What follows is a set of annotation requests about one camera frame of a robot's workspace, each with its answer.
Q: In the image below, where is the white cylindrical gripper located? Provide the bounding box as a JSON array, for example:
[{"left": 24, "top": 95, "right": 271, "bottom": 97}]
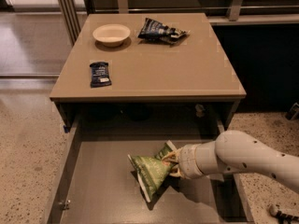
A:
[{"left": 162, "top": 145, "right": 203, "bottom": 179}]

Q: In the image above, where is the green jalapeno chip bag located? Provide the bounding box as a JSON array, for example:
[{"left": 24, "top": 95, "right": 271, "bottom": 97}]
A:
[{"left": 128, "top": 140, "right": 177, "bottom": 203}]

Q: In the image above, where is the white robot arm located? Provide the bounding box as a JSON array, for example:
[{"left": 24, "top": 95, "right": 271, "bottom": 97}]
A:
[{"left": 163, "top": 130, "right": 299, "bottom": 193}]

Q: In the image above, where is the open grey top drawer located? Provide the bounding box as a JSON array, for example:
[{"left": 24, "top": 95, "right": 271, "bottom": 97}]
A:
[{"left": 45, "top": 118, "right": 254, "bottom": 224}]

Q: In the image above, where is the tan cabinet with top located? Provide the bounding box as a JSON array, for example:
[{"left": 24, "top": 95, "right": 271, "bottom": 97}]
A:
[{"left": 50, "top": 13, "right": 246, "bottom": 126}]

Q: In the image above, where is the dark blue chip bag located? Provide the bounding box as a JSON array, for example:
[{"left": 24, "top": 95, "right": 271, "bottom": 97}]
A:
[{"left": 138, "top": 18, "right": 187, "bottom": 44}]

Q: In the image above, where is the small dark blue snack bar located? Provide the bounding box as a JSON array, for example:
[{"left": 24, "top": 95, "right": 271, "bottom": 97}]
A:
[{"left": 90, "top": 62, "right": 112, "bottom": 88}]

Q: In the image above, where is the white paper bowl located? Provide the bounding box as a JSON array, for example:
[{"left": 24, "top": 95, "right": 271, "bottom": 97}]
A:
[{"left": 93, "top": 24, "right": 131, "bottom": 48}]

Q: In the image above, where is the metal window frame post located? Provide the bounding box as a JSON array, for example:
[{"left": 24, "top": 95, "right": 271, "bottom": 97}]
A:
[{"left": 58, "top": 0, "right": 80, "bottom": 46}]

